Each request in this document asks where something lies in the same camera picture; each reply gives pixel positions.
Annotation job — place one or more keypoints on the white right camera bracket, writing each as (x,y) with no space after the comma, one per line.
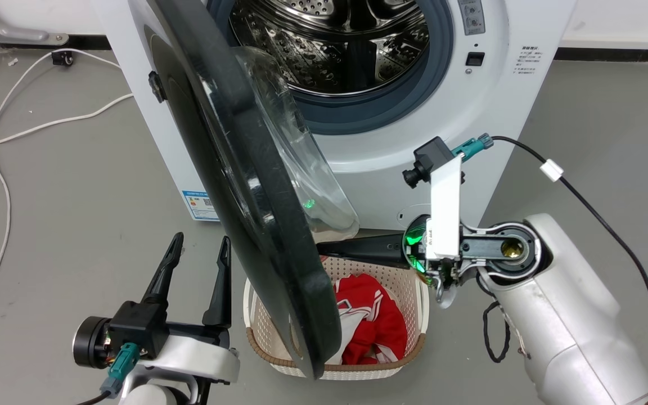
(446,214)

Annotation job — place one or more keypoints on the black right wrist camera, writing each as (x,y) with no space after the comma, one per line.
(431,159)

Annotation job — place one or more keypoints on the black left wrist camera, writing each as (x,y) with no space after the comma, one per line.
(135,329)

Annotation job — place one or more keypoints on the blue white energy sticker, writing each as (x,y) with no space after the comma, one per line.
(199,205)

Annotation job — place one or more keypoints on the white woven laundry basket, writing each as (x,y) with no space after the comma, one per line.
(411,292)

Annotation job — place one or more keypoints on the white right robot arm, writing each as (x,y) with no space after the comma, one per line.
(560,315)

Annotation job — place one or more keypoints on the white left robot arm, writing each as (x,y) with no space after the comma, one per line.
(194,360)

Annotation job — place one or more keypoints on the white front-load washing machine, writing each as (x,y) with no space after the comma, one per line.
(470,112)

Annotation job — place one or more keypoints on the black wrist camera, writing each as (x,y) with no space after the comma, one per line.
(431,159)
(135,329)

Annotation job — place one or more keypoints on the white grey curved base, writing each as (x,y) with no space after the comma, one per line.
(14,25)

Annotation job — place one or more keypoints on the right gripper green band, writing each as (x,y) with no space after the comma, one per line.
(417,242)

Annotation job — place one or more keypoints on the grey rubber door gasket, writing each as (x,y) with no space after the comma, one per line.
(408,104)

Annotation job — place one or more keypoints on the steel perforated washer drum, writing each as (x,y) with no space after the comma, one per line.
(329,56)

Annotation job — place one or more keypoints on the black door hinge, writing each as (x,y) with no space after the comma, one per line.
(157,86)

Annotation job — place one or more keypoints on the red white garment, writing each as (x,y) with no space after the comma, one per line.
(377,326)

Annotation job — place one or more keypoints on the dark round washer door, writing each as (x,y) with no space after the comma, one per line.
(234,197)

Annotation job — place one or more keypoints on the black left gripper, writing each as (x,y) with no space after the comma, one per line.
(90,343)

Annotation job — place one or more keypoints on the black floor plug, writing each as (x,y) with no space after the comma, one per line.
(62,58)

